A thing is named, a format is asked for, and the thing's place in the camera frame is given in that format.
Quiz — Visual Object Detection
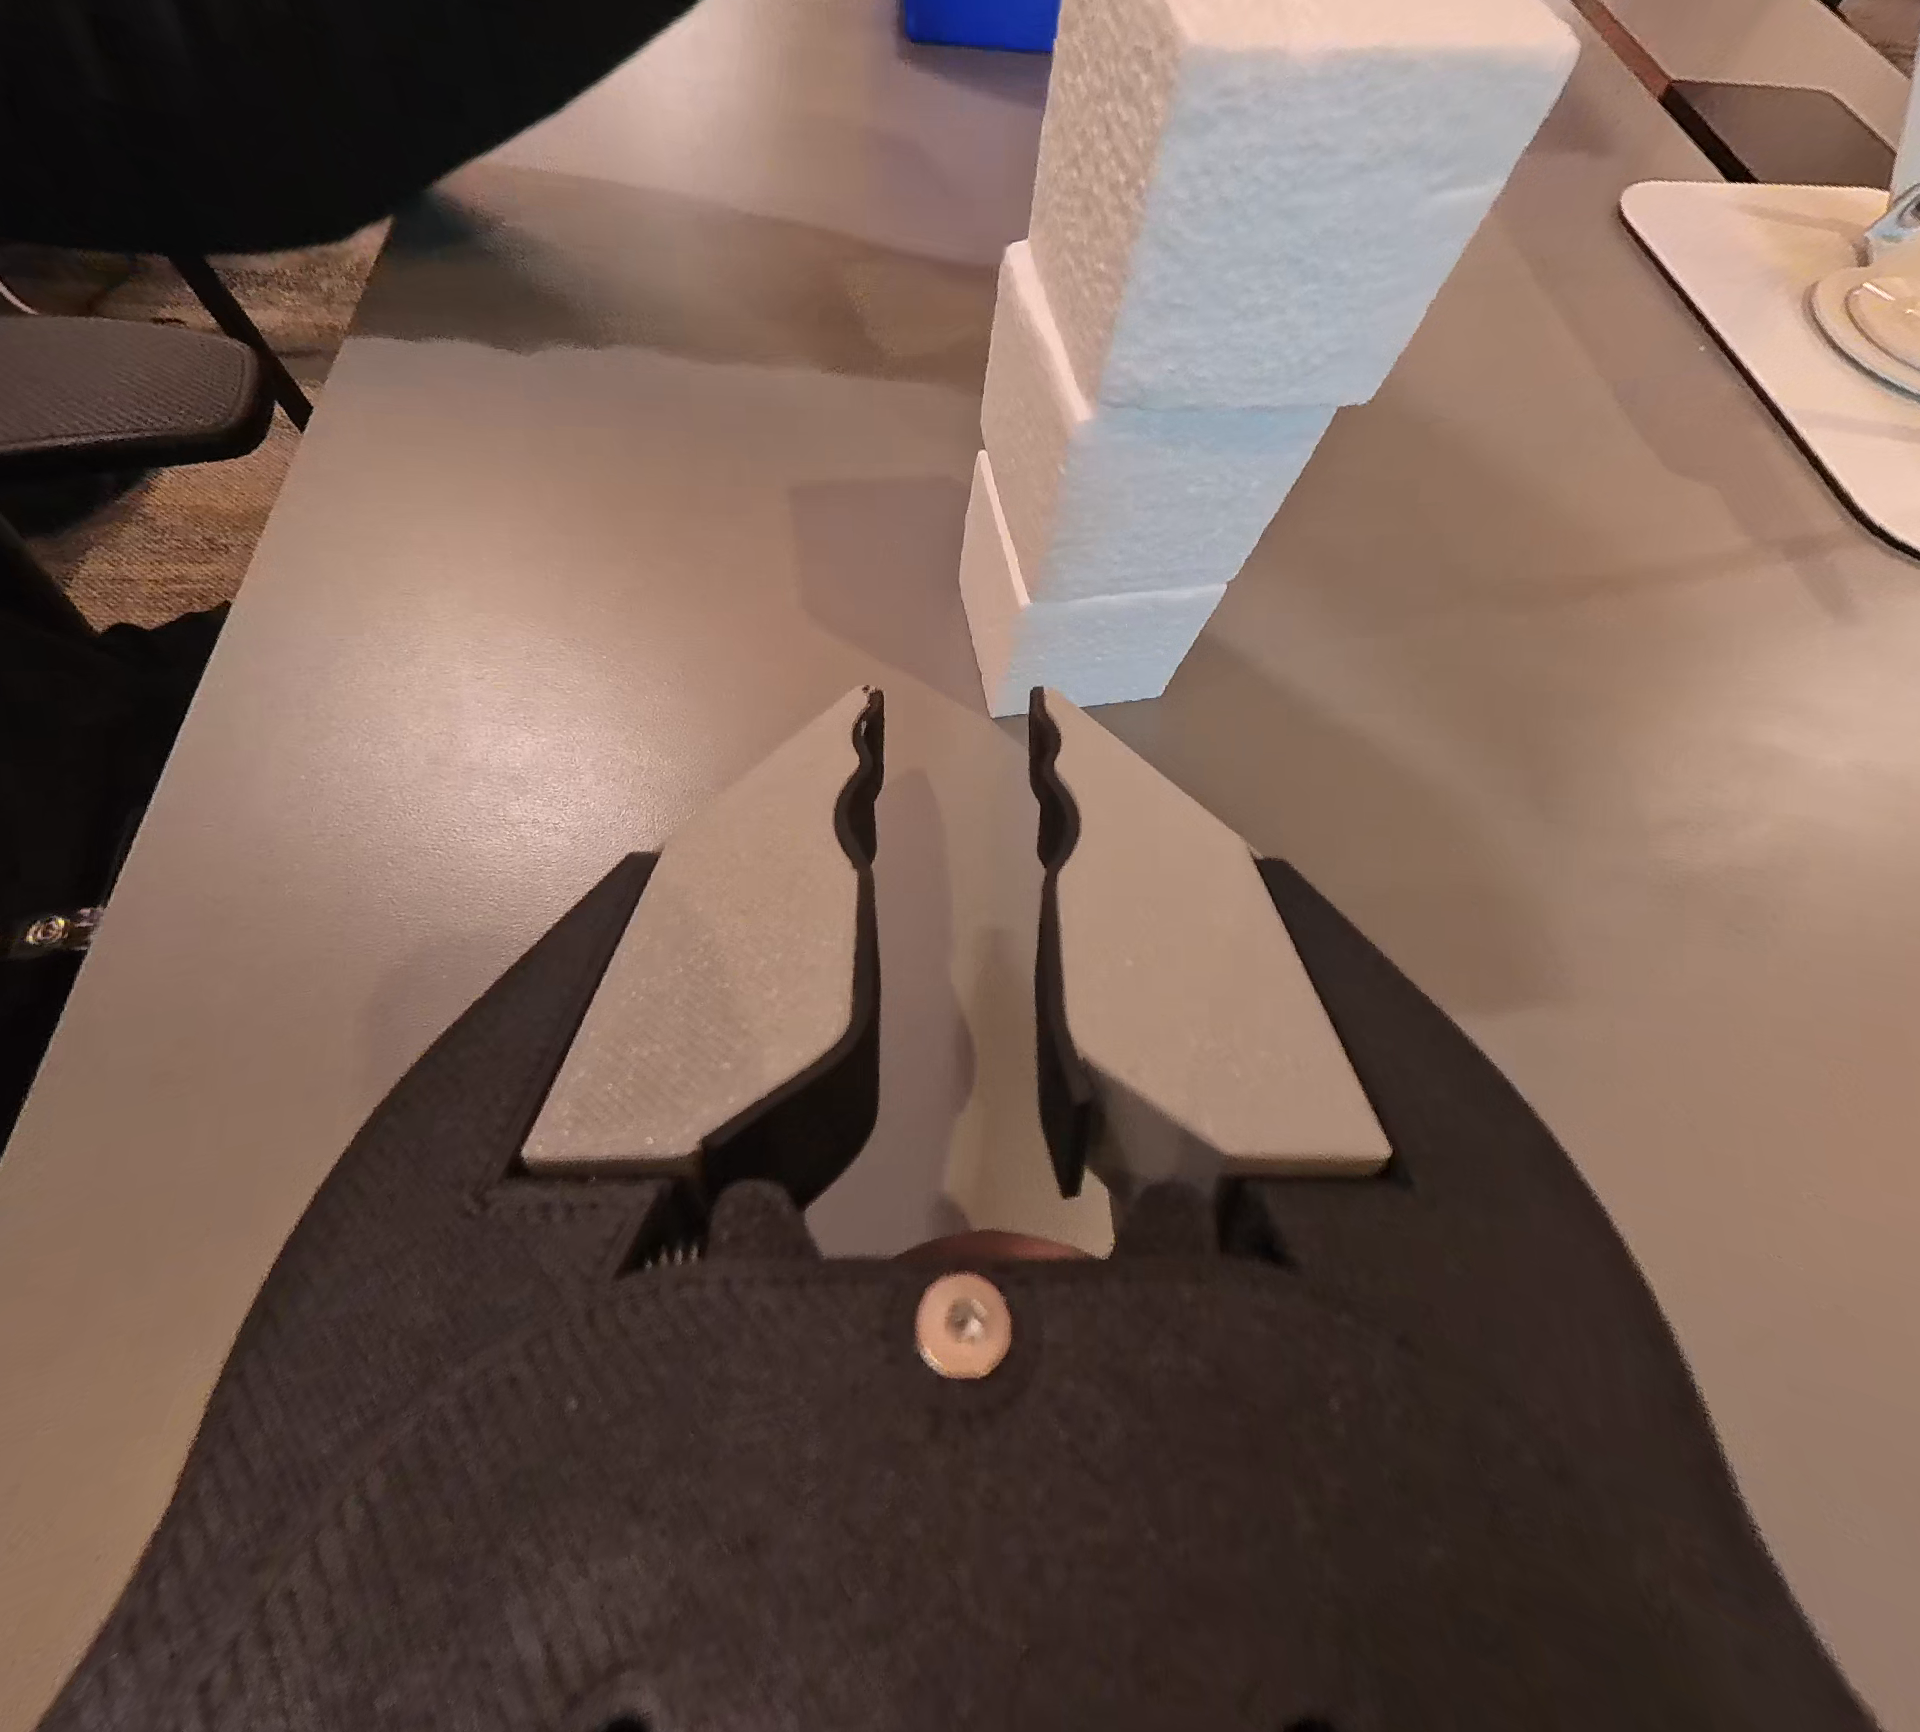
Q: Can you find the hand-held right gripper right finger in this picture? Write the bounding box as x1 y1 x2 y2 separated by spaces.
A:
1026 685 1392 1201

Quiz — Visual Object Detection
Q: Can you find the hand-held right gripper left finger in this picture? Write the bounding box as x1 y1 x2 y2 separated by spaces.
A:
520 685 888 1213

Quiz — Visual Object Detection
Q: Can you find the white hard foam cube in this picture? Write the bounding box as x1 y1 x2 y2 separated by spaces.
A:
978 240 1340 602
1033 0 1579 411
958 448 1228 718

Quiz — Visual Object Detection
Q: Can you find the person's left forearm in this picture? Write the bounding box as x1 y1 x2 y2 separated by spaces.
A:
0 0 903 259

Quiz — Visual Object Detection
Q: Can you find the black chair armrest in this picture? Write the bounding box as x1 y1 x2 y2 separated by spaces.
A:
0 314 275 460

